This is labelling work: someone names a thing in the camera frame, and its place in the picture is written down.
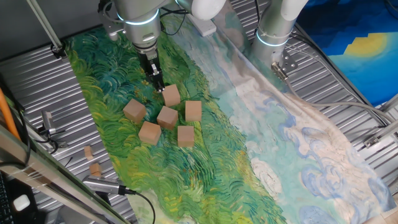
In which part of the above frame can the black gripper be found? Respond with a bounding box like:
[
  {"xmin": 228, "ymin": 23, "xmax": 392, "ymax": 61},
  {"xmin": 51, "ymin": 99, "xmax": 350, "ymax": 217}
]
[{"xmin": 137, "ymin": 49, "xmax": 166, "ymax": 94}]

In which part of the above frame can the wooden cube block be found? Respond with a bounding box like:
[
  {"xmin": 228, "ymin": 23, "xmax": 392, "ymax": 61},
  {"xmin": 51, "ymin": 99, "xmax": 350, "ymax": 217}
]
[
  {"xmin": 156, "ymin": 105, "xmax": 179, "ymax": 131},
  {"xmin": 137, "ymin": 121, "xmax": 162, "ymax": 146},
  {"xmin": 177, "ymin": 125, "xmax": 195, "ymax": 148},
  {"xmin": 123, "ymin": 98, "xmax": 147, "ymax": 124},
  {"xmin": 161, "ymin": 83, "xmax": 182, "ymax": 108},
  {"xmin": 185, "ymin": 100, "xmax": 203, "ymax": 122}
]

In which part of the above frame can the white power strip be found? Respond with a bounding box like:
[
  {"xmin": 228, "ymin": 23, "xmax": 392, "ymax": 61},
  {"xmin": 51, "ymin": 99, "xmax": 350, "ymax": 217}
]
[{"xmin": 186, "ymin": 12, "xmax": 218, "ymax": 37}]

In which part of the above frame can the black pole clamp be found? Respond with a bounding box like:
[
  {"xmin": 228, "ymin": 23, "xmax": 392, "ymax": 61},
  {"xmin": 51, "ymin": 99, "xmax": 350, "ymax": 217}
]
[{"xmin": 49, "ymin": 42, "xmax": 68, "ymax": 60}]

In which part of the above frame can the green blue painted cloth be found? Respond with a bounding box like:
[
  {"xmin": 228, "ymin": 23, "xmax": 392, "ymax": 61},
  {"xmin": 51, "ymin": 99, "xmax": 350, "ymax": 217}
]
[{"xmin": 63, "ymin": 9, "xmax": 397, "ymax": 224}]

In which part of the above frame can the aluminium pole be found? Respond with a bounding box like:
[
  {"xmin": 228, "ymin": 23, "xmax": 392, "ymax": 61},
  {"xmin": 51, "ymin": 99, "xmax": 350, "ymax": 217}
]
[{"xmin": 26, "ymin": 0, "xmax": 65, "ymax": 52}]

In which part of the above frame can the metal base mounting plate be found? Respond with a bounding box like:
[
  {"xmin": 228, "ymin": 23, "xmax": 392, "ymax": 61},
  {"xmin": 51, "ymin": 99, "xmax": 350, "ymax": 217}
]
[{"xmin": 276, "ymin": 49, "xmax": 299, "ymax": 75}]

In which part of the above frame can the orange tube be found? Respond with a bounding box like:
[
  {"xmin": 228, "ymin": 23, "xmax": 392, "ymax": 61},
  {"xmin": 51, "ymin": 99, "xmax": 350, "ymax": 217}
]
[{"xmin": 0, "ymin": 88, "xmax": 21, "ymax": 141}]

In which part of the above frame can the white charging case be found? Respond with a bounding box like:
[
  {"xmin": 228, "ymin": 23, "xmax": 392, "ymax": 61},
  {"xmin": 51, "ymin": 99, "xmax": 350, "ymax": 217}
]
[{"xmin": 12, "ymin": 194, "xmax": 31, "ymax": 212}]

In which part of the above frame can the black keyboard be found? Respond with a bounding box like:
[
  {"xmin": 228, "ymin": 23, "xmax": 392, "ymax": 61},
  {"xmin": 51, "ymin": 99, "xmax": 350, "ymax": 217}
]
[{"xmin": 0, "ymin": 172, "xmax": 15, "ymax": 224}]

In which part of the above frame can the blue yellow painted cloth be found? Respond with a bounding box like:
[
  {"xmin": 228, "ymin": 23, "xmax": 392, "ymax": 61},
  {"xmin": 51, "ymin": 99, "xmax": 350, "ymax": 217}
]
[{"xmin": 295, "ymin": 0, "xmax": 398, "ymax": 106}]

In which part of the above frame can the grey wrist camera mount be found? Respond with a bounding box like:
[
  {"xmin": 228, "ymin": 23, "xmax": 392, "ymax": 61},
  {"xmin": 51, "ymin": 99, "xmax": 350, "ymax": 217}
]
[{"xmin": 98, "ymin": 1, "xmax": 126, "ymax": 42}]

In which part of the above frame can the black camera cable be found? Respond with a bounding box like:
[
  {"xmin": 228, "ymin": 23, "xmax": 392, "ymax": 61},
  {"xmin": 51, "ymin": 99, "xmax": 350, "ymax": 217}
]
[{"xmin": 118, "ymin": 185, "xmax": 156, "ymax": 224}]

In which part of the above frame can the silver depth camera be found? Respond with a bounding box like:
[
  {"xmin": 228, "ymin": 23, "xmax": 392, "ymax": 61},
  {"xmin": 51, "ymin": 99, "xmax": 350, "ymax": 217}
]
[{"xmin": 82, "ymin": 175, "xmax": 125, "ymax": 196}]

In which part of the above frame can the aluminium frame bar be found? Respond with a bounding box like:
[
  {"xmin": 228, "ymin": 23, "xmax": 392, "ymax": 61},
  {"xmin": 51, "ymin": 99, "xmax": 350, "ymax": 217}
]
[{"xmin": 0, "ymin": 124, "xmax": 131, "ymax": 224}]

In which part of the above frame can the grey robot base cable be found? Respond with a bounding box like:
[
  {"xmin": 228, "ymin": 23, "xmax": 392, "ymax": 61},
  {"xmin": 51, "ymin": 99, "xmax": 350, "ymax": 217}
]
[{"xmin": 271, "ymin": 61, "xmax": 396, "ymax": 128}]

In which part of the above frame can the small metal corner bracket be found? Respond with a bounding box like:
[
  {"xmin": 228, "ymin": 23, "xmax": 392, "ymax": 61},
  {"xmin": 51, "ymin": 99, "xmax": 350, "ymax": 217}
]
[{"xmin": 363, "ymin": 135, "xmax": 381, "ymax": 149}]

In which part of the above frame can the aluminium profile rail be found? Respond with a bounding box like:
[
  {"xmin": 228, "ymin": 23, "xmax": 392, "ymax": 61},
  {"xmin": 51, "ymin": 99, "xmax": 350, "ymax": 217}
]
[{"xmin": 363, "ymin": 119, "xmax": 398, "ymax": 147}]

